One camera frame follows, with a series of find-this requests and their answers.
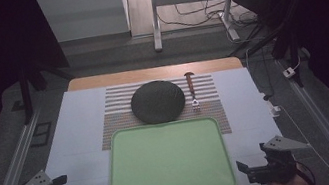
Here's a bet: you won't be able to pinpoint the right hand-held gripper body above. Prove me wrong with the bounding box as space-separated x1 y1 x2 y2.
241 129 318 185

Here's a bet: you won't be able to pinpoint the white plug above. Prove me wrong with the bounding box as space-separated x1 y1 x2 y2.
267 100 283 119

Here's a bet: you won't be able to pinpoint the white table cover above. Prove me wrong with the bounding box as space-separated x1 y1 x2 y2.
31 56 292 185

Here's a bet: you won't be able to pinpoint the green tray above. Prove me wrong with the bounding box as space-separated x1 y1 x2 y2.
96 111 239 185

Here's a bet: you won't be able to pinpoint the white adapter box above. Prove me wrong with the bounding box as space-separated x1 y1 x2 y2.
281 66 297 80

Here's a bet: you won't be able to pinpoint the striped woven placemat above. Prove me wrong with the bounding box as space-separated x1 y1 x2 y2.
91 68 233 156

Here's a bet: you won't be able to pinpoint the black stand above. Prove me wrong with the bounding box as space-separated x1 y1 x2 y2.
219 0 329 99
12 48 82 126

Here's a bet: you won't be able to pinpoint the dark round plate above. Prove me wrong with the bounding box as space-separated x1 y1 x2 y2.
127 75 190 129

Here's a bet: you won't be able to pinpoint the wooden table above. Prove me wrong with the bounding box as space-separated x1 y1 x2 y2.
65 50 245 98

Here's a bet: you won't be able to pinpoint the white cabinet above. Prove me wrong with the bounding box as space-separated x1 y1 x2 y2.
35 0 133 47

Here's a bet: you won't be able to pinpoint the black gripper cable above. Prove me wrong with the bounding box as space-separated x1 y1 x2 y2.
295 158 318 185

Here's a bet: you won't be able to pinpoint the thin white cable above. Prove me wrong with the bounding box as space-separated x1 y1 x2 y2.
276 96 329 185

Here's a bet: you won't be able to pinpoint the fork with brown handle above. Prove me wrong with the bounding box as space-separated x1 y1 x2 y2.
183 70 202 114

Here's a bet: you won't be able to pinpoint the black floor cables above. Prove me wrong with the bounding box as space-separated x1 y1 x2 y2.
154 0 263 57

